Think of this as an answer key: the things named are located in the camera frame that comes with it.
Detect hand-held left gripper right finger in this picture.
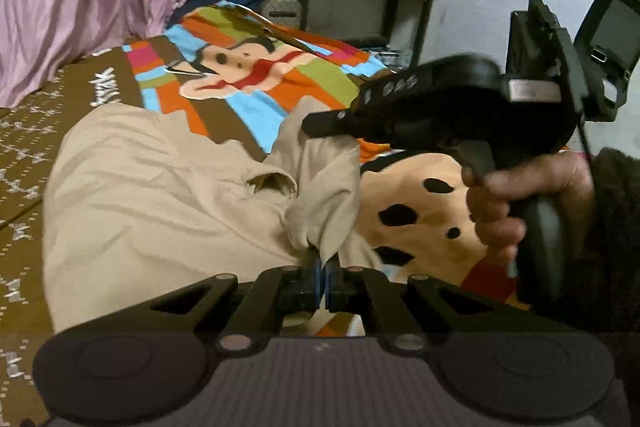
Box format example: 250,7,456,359
325,256,538,355

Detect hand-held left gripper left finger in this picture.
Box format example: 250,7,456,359
107,256,323,355

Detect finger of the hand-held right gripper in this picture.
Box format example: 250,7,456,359
301,106,362,140

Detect beige hoodie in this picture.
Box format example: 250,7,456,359
42,101,387,338

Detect person's right forearm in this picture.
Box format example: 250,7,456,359
562,147,640,335

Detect person's right hand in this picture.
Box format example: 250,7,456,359
461,151,597,279

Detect colourful cartoon printed blanket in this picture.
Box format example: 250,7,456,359
122,4,531,339

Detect wooden desk shelf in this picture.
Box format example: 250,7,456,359
266,0,443,68

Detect brown patterned bedsheet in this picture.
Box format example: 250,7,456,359
0,46,266,427

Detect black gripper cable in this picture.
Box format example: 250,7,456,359
579,119,597,160

